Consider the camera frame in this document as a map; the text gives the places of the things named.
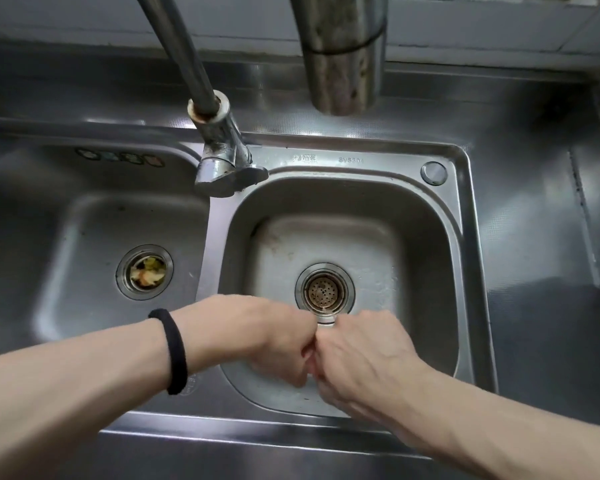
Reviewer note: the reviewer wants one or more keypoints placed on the person's right hand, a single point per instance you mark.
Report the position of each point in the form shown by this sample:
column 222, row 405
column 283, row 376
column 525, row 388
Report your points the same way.
column 365, row 359

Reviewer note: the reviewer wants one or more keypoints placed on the person's left hand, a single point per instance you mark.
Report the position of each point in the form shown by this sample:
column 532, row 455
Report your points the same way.
column 250, row 334

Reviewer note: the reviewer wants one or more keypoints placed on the person's right fingers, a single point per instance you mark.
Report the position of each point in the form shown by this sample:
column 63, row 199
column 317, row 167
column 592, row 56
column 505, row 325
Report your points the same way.
column 325, row 374

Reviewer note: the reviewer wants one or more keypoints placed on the person's left fingers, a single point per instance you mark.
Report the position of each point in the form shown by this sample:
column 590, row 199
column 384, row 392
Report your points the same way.
column 306, row 357

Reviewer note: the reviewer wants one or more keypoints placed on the person's left forearm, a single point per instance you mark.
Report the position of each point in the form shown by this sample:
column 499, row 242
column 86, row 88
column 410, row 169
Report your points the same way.
column 75, row 394

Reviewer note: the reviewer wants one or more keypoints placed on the person's right forearm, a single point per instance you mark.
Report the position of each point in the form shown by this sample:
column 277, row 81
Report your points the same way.
column 510, row 424

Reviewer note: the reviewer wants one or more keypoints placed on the round perforated drain strainer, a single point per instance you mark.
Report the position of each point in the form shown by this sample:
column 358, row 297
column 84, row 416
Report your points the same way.
column 324, row 293

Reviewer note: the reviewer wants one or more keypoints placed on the stainless steel double sink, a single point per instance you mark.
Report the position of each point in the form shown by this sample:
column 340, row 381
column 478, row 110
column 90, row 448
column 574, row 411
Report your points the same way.
column 280, row 244

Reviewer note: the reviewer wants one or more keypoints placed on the drain strainer with food scraps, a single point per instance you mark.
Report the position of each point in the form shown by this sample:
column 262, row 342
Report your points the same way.
column 145, row 272

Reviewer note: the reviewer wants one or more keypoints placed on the round sink hole cover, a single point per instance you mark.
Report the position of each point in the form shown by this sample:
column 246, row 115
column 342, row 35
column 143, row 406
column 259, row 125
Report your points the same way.
column 433, row 173

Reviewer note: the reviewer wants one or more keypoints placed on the chrome swivel faucet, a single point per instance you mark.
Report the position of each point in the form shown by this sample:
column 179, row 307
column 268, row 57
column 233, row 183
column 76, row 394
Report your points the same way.
column 200, row 99

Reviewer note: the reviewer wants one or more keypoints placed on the tarnished vertical metal pipe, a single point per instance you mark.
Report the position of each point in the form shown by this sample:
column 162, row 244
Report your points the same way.
column 340, row 49

